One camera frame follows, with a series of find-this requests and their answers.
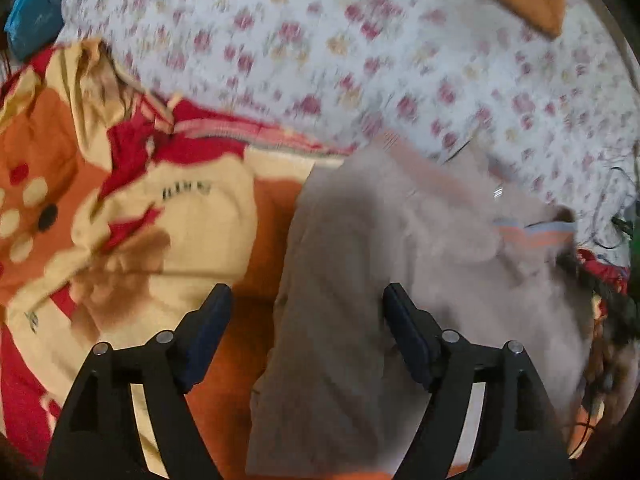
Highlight grey pants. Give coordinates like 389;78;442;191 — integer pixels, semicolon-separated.
245;144;597;479

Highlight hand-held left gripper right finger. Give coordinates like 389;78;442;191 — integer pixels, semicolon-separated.
382;282;576;480

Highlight red and orange printed blanket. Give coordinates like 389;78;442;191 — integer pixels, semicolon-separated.
0;37;633;480

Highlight black cable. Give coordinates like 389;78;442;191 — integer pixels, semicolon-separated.
589;164;638;252

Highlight floral bed sheet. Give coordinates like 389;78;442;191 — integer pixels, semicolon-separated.
54;0;640;267

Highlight blue cloth bag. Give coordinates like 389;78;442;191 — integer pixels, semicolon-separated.
5;0;66;62

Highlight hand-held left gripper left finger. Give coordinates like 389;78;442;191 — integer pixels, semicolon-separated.
42;282;235;480

